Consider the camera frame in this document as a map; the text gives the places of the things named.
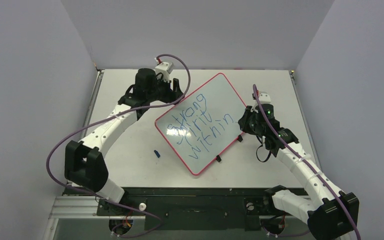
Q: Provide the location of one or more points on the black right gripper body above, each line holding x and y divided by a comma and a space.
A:
249, 120

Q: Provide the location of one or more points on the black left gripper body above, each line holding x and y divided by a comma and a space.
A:
163, 92

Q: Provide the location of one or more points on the pink framed whiteboard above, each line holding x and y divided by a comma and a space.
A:
204, 124

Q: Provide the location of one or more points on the blue marker cap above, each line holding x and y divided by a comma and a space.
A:
157, 154

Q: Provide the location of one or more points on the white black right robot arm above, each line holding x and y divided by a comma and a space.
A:
329, 212

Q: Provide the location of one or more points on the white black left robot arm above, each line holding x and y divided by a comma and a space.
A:
84, 162

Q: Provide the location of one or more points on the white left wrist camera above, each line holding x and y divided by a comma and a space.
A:
163, 70

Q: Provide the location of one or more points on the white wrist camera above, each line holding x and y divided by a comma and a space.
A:
260, 99
163, 70

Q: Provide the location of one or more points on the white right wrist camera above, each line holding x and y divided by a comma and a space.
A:
260, 99

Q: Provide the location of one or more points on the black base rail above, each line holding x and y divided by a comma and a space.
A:
274, 221

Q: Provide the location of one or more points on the aluminium frame rail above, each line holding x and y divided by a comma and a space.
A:
76, 207

